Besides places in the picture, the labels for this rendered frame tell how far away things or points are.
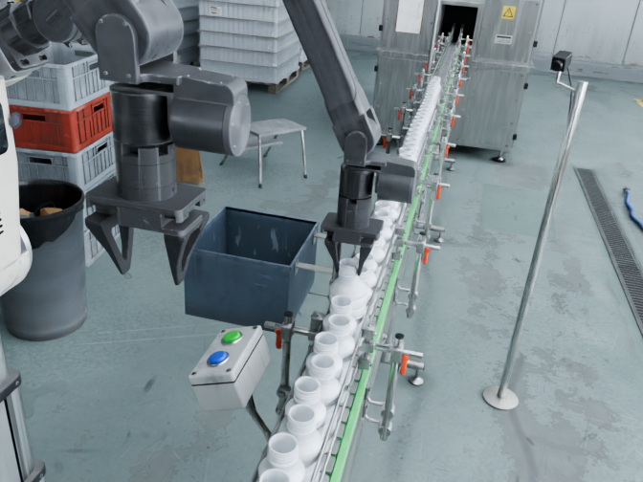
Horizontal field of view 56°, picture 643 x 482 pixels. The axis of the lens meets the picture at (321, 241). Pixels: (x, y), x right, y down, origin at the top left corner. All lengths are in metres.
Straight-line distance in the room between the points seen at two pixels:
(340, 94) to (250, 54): 6.72
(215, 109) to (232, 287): 1.18
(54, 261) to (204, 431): 0.99
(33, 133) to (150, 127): 2.87
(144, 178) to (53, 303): 2.37
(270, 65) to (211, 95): 7.07
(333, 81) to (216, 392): 0.52
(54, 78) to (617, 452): 3.00
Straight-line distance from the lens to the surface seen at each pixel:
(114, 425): 2.56
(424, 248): 1.49
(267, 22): 7.55
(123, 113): 0.58
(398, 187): 0.99
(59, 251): 2.83
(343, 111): 0.96
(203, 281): 1.72
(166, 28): 0.58
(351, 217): 1.02
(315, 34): 0.96
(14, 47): 1.21
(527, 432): 2.71
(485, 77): 5.68
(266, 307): 1.69
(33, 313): 2.98
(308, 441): 0.84
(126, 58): 0.56
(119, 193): 0.62
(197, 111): 0.55
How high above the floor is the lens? 1.73
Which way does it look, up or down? 26 degrees down
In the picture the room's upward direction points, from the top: 5 degrees clockwise
